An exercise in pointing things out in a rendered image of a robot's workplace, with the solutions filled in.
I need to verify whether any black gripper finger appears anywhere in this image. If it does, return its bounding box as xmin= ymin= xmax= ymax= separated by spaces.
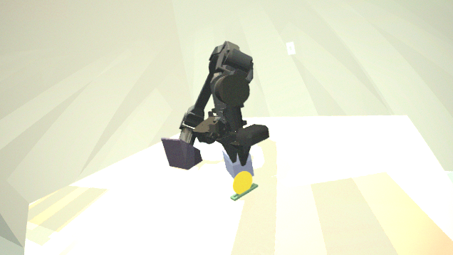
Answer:
xmin=216 ymin=135 xmax=237 ymax=163
xmin=230 ymin=141 xmax=252 ymax=166

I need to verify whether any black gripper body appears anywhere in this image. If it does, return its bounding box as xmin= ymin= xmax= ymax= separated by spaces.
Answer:
xmin=212 ymin=103 xmax=270 ymax=147

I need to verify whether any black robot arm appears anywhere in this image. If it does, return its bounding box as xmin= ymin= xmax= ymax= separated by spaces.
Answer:
xmin=179 ymin=41 xmax=254 ymax=146

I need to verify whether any gold coin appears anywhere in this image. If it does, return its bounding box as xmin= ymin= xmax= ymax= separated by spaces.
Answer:
xmin=233 ymin=171 xmax=253 ymax=194

